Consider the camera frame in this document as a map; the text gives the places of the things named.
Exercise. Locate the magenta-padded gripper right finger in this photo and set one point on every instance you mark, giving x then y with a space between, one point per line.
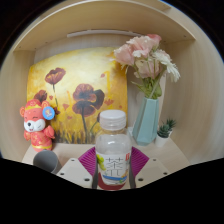
151 170

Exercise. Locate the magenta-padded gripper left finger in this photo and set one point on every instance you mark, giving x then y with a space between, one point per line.
75 170

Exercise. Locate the clear plastic drink bottle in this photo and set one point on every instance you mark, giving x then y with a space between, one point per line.
113 146

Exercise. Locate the grey cup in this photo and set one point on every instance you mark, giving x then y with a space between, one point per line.
46 161

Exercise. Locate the small succulent in white pot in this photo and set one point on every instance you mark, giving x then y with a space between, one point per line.
163 133

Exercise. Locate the teal faceted vase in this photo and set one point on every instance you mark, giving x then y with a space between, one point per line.
146 121

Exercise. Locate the red plush toy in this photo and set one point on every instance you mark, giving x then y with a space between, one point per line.
35 128

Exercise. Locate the yellow poppy flower painting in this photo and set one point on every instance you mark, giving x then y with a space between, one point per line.
76 70

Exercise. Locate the pink and white flower bouquet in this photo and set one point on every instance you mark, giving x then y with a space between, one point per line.
143 55

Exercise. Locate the white light bar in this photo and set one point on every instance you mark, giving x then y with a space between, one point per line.
103 33

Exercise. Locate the light wood shelf board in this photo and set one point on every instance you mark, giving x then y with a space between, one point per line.
103 18

